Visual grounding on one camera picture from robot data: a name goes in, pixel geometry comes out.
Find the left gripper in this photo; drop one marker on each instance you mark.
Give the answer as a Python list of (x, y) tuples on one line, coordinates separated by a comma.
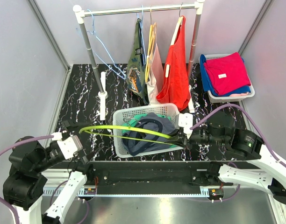
[(71, 124)]

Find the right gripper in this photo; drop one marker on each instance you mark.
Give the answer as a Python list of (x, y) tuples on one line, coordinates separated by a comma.
[(184, 141)]

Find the lime green hanger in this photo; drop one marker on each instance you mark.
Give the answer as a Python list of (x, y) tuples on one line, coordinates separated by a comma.
[(167, 137)]

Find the green tank top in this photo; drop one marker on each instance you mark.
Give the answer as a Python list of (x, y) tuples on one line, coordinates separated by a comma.
[(137, 142)]

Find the light blue wire hanger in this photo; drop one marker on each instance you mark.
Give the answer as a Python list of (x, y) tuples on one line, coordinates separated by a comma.
[(106, 40)]

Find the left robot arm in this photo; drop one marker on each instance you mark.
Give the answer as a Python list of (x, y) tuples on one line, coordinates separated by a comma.
[(30, 156)]

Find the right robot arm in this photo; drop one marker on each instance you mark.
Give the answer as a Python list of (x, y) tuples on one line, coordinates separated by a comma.
[(246, 145)]

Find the red tank top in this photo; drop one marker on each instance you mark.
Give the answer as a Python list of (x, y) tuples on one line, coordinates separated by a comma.
[(176, 87)]

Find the pink tank top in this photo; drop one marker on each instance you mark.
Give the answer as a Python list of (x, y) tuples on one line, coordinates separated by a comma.
[(156, 76)]

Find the white wooden hanger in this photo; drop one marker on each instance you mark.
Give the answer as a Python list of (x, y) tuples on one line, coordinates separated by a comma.
[(173, 40)]

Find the olive printed tank top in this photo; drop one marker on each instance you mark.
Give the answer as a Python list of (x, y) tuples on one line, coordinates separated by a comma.
[(136, 66)]

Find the yellow hanger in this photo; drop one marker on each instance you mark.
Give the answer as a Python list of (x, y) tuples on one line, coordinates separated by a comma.
[(152, 37)]

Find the blue folded shirt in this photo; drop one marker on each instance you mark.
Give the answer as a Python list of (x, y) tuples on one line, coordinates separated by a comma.
[(244, 91)]

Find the black marble mat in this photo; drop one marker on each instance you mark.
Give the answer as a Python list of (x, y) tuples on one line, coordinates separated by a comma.
[(80, 102)]

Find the grey basket with clothes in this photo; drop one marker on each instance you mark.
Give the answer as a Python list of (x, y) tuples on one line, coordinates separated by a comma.
[(225, 100)]

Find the white laundry basket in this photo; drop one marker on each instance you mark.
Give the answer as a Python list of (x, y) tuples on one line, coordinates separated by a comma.
[(122, 116)]

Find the magenta folded shirt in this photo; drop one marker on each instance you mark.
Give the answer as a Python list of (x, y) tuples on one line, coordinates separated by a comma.
[(227, 73)]

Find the clothes rack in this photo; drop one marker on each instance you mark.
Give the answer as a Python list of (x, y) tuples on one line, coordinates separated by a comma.
[(101, 77)]

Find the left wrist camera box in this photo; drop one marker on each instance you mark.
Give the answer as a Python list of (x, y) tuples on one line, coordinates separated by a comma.
[(69, 146)]

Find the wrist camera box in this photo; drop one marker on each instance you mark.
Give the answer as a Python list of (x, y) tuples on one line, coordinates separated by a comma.
[(185, 121), (69, 146)]

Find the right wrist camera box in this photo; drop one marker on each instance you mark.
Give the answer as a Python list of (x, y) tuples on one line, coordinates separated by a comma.
[(185, 121)]

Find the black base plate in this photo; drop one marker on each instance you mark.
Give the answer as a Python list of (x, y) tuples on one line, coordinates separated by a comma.
[(150, 179)]

